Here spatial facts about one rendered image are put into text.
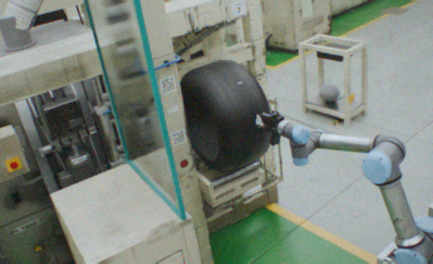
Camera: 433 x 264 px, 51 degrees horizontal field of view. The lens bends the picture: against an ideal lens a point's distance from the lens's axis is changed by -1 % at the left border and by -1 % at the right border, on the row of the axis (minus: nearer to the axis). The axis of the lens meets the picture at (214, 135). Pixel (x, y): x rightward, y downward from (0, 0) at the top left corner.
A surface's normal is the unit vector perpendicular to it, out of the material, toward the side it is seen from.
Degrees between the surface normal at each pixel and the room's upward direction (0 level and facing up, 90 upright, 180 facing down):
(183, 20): 90
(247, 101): 55
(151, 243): 90
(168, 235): 90
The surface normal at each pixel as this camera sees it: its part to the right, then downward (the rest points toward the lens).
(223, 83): 0.14, -0.57
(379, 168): -0.71, 0.31
